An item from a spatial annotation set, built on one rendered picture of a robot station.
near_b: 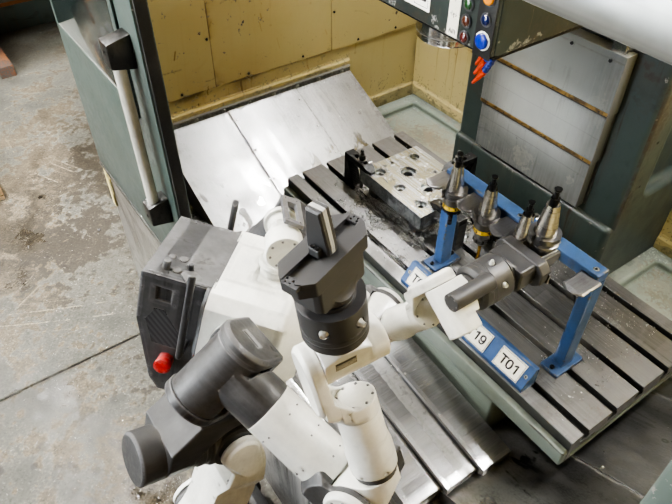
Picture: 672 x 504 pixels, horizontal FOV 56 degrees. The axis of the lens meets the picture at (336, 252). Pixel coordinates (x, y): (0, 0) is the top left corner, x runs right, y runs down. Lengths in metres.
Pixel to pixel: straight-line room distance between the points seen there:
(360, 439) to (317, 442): 0.10
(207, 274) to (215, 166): 1.37
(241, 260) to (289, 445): 0.36
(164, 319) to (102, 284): 2.06
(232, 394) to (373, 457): 0.23
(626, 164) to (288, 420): 1.36
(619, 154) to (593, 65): 0.27
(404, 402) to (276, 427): 0.79
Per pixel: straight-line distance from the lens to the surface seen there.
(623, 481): 1.68
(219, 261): 1.15
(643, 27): 0.45
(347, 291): 0.73
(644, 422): 1.83
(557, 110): 2.06
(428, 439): 1.69
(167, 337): 1.17
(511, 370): 1.59
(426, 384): 1.75
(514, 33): 1.28
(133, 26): 1.48
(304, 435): 0.98
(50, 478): 2.65
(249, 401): 0.97
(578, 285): 1.42
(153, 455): 1.32
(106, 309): 3.08
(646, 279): 2.47
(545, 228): 1.24
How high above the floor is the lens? 2.18
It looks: 44 degrees down
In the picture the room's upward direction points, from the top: straight up
